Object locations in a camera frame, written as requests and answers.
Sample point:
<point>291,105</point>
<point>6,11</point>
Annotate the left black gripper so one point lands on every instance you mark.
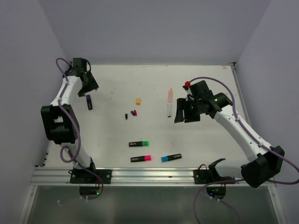
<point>92,85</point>

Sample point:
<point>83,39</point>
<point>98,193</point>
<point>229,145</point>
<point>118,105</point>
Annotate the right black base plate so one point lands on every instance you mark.
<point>205,176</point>

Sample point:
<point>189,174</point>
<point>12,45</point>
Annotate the blue black highlighter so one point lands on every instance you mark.
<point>171,157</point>

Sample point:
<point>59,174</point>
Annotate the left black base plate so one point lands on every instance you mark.
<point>81,176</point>

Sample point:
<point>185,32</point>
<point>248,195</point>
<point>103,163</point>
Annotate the pink black highlighter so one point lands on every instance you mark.
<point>141,158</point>

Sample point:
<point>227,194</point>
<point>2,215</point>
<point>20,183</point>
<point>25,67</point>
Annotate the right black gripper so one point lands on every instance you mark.
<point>181,105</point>

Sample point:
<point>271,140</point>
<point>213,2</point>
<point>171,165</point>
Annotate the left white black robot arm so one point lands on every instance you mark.
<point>59,120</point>

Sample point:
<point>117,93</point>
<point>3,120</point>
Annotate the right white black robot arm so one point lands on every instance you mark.
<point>262,162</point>

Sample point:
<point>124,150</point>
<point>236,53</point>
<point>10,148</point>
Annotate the purple black highlighter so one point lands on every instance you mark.
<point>89,102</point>

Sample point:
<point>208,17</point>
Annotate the green black highlighter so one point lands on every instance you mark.
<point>138,144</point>

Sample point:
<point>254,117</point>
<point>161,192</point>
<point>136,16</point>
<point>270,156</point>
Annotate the aluminium front rail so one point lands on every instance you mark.
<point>59,176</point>

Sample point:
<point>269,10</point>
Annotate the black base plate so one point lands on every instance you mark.
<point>81,176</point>
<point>205,176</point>

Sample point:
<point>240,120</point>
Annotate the right aluminium side rail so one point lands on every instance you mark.
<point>244,108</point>

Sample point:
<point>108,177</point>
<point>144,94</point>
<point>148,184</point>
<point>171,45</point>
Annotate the red pen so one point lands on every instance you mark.
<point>168,111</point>

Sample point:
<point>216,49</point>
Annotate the orange pink highlighter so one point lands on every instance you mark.
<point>170,96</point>

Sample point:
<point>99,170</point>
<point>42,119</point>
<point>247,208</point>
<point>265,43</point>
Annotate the orange highlighter cap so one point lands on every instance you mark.
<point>138,101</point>

